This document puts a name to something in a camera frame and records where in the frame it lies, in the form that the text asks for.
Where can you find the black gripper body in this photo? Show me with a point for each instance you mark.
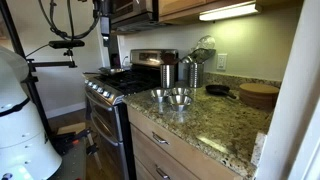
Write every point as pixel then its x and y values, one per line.
pixel 105 26

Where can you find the steel frying pan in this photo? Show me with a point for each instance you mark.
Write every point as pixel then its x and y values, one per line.
pixel 111 71

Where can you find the dark wooden spoon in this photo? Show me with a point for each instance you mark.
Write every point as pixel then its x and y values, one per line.
pixel 168 58

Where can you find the wooden upper cabinet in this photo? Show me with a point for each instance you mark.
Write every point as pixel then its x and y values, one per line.
pixel 176 5

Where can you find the stainless steel gas range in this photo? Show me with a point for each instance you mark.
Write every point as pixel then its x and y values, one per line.
pixel 106 116

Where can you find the flat tan board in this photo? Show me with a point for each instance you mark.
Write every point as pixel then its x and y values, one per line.
pixel 71 128

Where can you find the black orange clamp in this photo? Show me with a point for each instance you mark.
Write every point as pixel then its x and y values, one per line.
pixel 71 140

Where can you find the black cast iron skillet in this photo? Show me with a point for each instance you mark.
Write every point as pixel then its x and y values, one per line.
pixel 217 89

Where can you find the under-cabinet light strip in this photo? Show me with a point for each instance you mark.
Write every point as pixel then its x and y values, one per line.
pixel 230 11

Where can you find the grey robot mounting table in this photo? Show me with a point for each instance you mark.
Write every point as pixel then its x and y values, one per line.
pixel 71 163

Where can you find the large wooden drawer front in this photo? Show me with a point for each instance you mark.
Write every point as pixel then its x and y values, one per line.
pixel 186 153

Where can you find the round wooden board stack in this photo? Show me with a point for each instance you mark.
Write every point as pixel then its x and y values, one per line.
pixel 258 95

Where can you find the black stereo camera bar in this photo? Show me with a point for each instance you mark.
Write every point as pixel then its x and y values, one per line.
pixel 66 44

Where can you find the white wall outlet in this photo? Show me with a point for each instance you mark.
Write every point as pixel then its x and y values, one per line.
pixel 222 61

